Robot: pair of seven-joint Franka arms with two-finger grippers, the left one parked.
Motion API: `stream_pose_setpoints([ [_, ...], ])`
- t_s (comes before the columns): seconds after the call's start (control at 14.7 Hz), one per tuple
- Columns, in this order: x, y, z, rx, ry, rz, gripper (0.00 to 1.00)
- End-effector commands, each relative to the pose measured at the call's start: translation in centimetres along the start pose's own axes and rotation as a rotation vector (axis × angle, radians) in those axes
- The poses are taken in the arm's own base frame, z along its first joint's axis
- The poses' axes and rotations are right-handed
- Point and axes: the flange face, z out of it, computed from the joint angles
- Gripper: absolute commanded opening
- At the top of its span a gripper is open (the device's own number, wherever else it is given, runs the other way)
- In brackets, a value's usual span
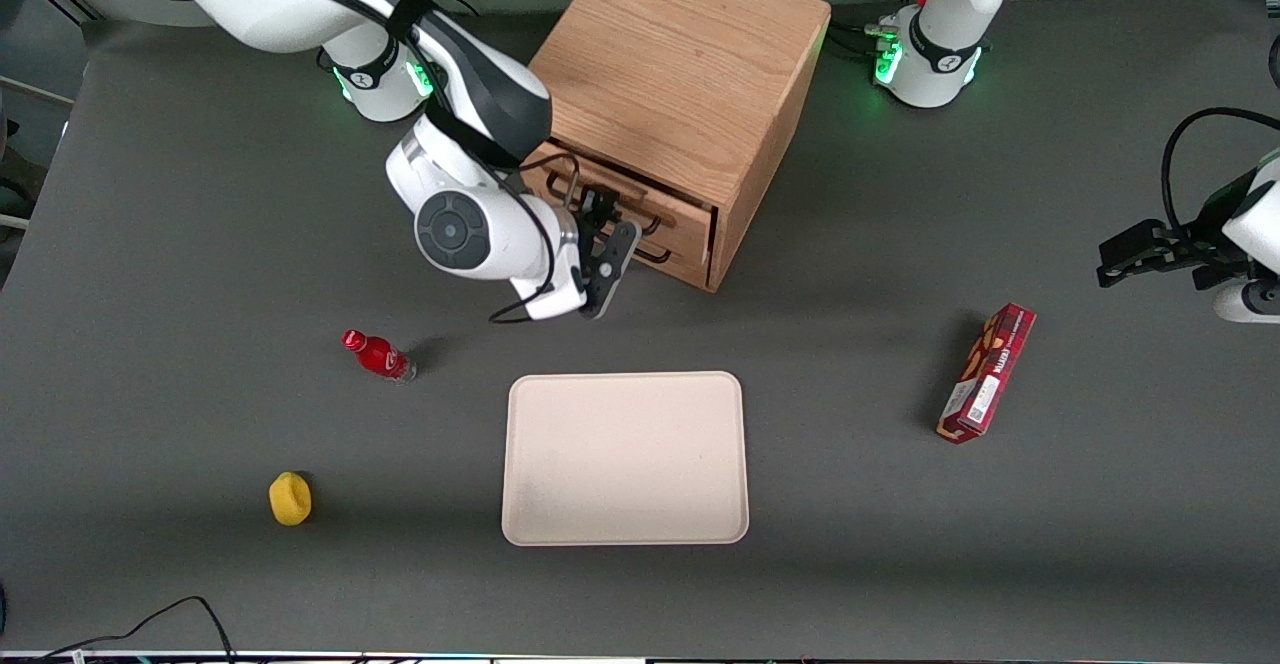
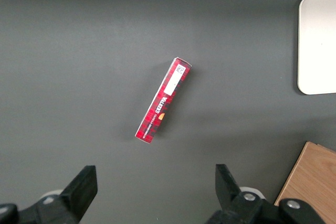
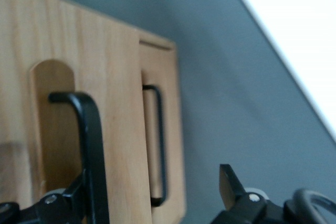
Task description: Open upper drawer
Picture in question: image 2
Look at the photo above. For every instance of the wooden two-drawer cabinet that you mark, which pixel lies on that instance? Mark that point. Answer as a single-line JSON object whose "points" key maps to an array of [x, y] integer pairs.
{"points": [[312, 176]]}

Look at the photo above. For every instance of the red shortbread cookie box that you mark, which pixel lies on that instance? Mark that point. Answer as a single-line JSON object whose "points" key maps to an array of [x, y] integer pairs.
{"points": [[164, 100]]}

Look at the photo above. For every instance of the cream rectangular tray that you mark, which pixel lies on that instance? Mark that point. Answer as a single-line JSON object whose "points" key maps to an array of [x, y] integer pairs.
{"points": [[319, 43]]}

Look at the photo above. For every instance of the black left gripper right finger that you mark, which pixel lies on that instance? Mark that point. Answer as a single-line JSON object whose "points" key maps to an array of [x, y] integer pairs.
{"points": [[231, 203]]}

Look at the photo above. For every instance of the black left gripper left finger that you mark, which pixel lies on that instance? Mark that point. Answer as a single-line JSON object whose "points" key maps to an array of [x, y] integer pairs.
{"points": [[73, 203]]}

